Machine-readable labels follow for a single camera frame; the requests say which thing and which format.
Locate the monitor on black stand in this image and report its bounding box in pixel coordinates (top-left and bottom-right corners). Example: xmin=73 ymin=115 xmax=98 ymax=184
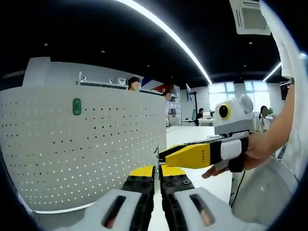
xmin=185 ymin=83 xmax=199 ymax=126

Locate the window with blinds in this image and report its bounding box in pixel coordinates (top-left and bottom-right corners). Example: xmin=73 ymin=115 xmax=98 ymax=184
xmin=208 ymin=81 xmax=269 ymax=114

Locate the short ceiling light strip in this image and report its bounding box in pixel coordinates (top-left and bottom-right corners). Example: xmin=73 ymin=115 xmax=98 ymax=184
xmin=262 ymin=62 xmax=282 ymax=83

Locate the dark monitor with red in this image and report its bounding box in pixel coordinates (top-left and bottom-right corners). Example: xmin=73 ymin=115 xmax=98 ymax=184
xmin=280 ymin=81 xmax=292 ymax=101

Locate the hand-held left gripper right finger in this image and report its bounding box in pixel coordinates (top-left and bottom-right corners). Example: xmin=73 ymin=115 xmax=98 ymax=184
xmin=159 ymin=165 xmax=267 ymax=231

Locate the white perforated mounting plate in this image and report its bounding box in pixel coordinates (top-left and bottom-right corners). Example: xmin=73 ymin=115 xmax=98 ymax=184
xmin=0 ymin=86 xmax=168 ymax=215

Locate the long ceiling light strip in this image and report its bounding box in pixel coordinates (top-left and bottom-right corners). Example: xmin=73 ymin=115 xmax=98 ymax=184
xmin=115 ymin=0 xmax=214 ymax=85

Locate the person's right hand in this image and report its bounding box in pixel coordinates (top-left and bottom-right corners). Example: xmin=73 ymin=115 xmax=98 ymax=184
xmin=201 ymin=133 xmax=278 ymax=180

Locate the ceiling air conditioner unit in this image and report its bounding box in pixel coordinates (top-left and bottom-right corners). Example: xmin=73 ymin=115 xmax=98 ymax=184
xmin=228 ymin=0 xmax=272 ymax=37

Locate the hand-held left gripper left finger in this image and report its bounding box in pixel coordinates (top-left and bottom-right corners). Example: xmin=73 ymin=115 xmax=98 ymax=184
xmin=80 ymin=165 xmax=156 ymax=231

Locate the white mesh office chair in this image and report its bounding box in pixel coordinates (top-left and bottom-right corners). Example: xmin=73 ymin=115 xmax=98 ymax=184
xmin=231 ymin=158 xmax=299 ymax=225

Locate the person's white shirt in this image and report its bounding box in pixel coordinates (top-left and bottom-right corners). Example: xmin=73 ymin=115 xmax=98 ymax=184
xmin=259 ymin=0 xmax=308 ymax=184

